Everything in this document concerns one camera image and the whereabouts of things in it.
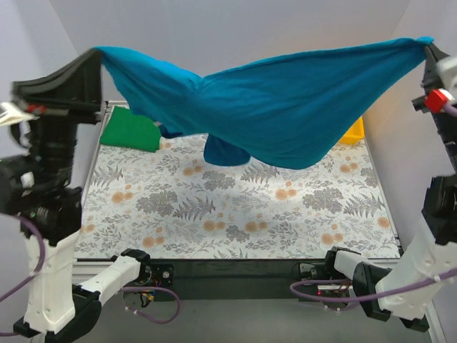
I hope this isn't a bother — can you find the yellow plastic tray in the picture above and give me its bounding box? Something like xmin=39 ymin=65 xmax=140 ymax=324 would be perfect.
xmin=338 ymin=116 xmax=365 ymax=145

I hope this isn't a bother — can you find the blue t shirt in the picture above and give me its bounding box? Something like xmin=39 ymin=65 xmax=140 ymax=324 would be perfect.
xmin=101 ymin=37 xmax=433 ymax=169

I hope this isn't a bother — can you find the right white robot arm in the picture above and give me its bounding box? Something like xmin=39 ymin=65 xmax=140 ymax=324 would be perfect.
xmin=323 ymin=44 xmax=456 ymax=332

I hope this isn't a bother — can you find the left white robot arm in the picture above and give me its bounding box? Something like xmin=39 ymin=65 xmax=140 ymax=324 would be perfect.
xmin=1 ymin=49 xmax=152 ymax=342

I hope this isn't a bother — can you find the folded green t shirt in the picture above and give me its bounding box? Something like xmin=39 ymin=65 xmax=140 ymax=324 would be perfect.
xmin=99 ymin=106 xmax=161 ymax=153

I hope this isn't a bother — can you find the floral table mat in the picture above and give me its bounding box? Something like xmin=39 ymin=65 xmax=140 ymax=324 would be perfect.
xmin=75 ymin=135 xmax=400 ymax=259

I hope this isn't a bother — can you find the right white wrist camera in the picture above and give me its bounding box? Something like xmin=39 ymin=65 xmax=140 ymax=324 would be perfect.
xmin=425 ymin=56 xmax=456 ymax=117

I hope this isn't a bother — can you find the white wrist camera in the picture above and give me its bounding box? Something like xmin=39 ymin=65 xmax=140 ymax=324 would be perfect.
xmin=0 ymin=102 xmax=34 ymax=126
xmin=425 ymin=56 xmax=456 ymax=117

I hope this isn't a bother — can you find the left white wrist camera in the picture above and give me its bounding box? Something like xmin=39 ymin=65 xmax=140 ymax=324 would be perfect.
xmin=0 ymin=102 xmax=34 ymax=126

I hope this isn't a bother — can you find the aluminium frame rail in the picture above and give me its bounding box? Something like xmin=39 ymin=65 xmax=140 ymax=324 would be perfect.
xmin=51 ymin=259 xmax=443 ymax=343

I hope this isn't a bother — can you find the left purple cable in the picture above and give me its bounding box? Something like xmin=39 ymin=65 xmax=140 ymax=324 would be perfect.
xmin=0 ymin=214 xmax=181 ymax=337

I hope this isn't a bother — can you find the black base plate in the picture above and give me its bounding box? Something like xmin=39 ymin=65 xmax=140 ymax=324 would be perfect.
xmin=127 ymin=259 xmax=344 ymax=300

